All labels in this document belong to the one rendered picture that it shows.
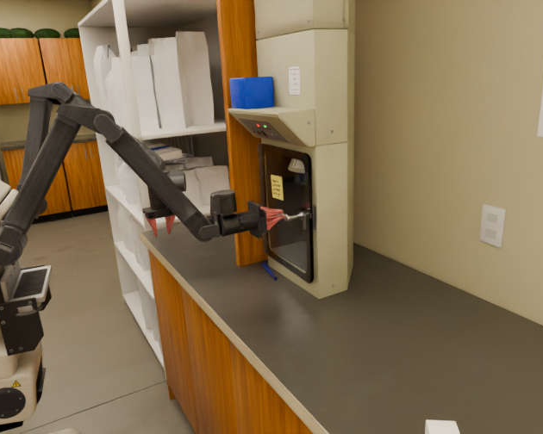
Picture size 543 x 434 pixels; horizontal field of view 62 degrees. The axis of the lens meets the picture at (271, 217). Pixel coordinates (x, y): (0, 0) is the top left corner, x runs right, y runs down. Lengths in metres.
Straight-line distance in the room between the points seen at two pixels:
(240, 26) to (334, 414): 1.16
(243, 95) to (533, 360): 1.02
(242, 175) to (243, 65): 0.36
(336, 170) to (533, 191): 0.51
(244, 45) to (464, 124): 0.72
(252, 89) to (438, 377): 0.91
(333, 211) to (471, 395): 0.59
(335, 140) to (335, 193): 0.15
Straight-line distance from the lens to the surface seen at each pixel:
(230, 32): 1.54
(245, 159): 1.57
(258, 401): 1.34
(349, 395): 1.05
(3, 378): 1.58
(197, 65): 2.57
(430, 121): 1.53
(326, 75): 1.27
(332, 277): 1.41
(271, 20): 1.43
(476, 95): 1.43
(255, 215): 1.30
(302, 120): 1.23
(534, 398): 1.14
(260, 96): 1.39
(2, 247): 1.24
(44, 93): 1.69
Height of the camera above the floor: 1.60
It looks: 17 degrees down
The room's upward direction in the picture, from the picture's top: 3 degrees counter-clockwise
